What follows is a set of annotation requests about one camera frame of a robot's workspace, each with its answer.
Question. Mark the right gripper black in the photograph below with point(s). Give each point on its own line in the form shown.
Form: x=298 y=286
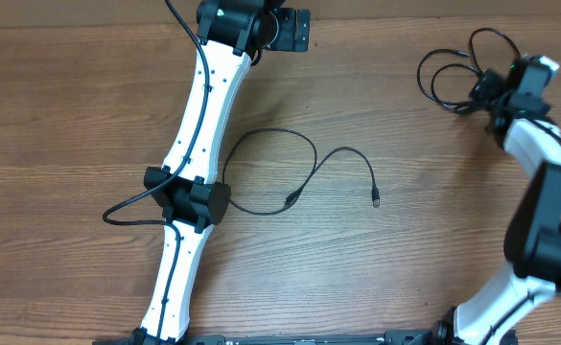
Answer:
x=485 y=89

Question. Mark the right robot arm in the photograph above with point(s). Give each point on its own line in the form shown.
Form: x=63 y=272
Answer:
x=531 y=273

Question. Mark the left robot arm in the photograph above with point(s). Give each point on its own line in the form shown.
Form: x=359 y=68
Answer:
x=229 y=39

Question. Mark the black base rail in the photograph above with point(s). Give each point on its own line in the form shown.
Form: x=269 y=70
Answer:
x=396 y=337

